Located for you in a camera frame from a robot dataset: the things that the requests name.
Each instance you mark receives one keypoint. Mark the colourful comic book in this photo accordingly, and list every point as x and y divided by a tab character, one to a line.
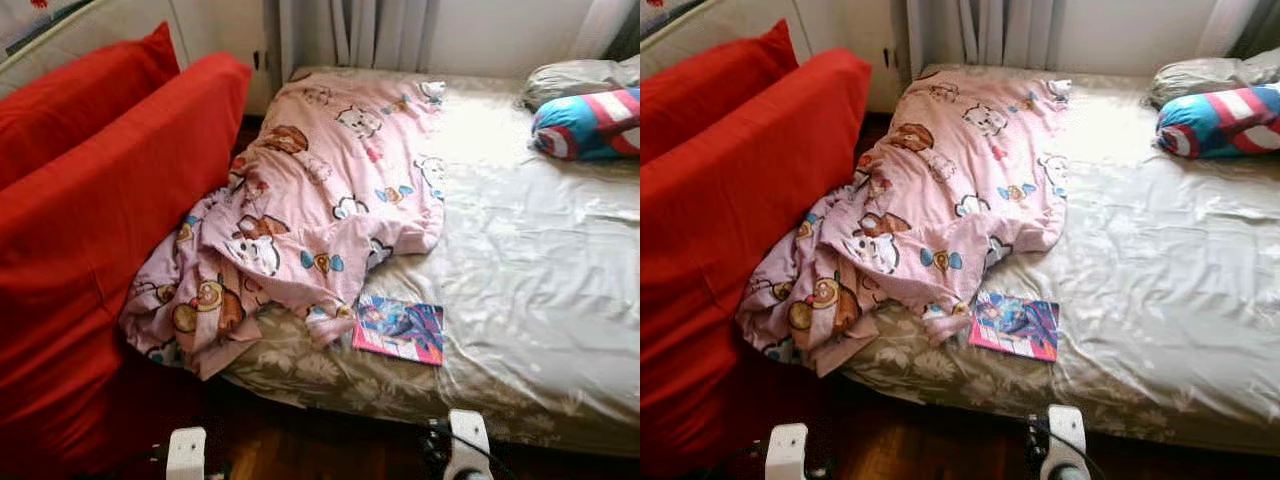
1015	328
400	330

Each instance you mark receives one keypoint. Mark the pink cartoon print blanket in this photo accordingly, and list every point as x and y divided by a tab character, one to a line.
330	180
950	180

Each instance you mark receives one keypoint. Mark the bed with beige floral sheet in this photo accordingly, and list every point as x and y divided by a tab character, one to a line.
530	280
1150	280

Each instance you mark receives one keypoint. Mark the red white blue bolster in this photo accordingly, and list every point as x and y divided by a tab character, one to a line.
1215	122
590	125

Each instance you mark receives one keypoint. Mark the large red mattress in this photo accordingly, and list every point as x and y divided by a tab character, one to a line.
740	220
110	220

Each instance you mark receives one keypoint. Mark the beige grey pillow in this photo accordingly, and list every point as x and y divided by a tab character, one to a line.
575	78
1200	75

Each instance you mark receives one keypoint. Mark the grey curtain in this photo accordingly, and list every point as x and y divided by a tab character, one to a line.
610	25
1235	25
980	30
350	30

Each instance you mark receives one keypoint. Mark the thin red mattress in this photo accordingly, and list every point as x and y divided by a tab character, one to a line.
710	90
90	100

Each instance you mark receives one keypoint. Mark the beige mattress with piping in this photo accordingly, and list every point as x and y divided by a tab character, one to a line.
760	25
120	30

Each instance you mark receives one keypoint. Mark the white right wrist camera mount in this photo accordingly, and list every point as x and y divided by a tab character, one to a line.
470	435
1067	432

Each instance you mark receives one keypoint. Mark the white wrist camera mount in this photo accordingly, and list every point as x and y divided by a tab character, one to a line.
1067	432
186	455
786	452
470	435

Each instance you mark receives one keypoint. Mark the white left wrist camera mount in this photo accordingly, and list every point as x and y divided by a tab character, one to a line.
786	452
186	455

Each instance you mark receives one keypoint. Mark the dark wall socket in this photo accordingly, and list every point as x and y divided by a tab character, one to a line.
262	61
888	58

